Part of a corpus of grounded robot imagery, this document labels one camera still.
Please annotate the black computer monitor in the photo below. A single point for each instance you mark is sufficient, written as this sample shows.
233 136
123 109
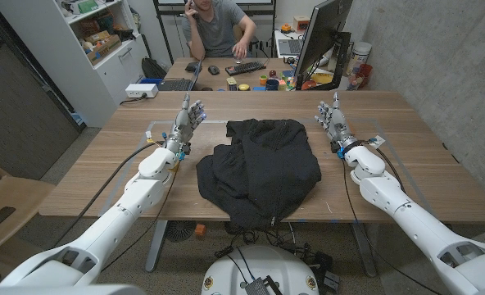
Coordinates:
322 33

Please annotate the small orange cube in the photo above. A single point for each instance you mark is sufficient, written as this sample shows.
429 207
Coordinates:
200 230

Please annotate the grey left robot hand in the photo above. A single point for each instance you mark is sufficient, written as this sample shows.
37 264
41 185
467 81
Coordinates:
183 123

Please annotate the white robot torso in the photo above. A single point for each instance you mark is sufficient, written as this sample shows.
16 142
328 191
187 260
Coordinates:
263 266

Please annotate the silver laptop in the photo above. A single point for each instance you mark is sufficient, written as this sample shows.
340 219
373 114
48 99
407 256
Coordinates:
290 46

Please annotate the grey table leg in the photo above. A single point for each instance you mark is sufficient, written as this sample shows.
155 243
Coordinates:
156 246
364 250

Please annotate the red cup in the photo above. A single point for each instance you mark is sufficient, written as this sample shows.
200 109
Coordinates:
365 73

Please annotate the cardboard box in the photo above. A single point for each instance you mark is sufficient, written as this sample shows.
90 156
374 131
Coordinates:
105 49

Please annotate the white shelf cabinet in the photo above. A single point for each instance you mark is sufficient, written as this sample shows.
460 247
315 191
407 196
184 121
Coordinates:
82 78

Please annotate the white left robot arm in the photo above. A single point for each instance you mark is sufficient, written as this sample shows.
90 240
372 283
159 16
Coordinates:
115 221

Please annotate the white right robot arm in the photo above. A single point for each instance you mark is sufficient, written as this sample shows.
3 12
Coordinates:
414 221

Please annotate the black laptop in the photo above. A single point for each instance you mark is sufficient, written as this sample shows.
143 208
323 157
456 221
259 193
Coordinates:
177 84

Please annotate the black round fan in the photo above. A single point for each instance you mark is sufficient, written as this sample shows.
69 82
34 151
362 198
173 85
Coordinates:
179 230

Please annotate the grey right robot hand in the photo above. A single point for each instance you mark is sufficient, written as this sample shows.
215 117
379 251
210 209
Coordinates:
337 123

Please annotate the orange and white box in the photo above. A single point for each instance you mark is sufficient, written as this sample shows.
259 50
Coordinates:
301 23

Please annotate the white power strip box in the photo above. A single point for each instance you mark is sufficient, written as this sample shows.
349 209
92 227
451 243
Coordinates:
141 90

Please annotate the black computer mouse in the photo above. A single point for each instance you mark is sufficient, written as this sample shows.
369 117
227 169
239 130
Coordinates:
214 70

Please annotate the black wallet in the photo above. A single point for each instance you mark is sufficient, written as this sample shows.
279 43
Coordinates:
192 66

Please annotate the blue mug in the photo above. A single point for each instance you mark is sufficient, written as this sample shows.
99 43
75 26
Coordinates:
272 85

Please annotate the wooden chair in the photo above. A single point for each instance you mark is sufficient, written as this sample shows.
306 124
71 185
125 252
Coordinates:
9 201

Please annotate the person in grey t-shirt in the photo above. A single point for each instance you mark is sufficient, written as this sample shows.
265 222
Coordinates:
218 28

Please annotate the black hoodie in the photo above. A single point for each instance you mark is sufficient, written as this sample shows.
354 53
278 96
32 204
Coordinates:
263 172

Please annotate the black backpack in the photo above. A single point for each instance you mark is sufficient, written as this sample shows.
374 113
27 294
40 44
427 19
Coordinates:
152 69

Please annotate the green box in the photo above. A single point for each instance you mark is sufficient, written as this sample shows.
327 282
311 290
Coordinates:
88 6

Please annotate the white canister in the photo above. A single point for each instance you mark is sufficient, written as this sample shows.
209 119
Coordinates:
359 55

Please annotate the black keyboard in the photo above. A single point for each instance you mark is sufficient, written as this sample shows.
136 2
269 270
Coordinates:
246 68

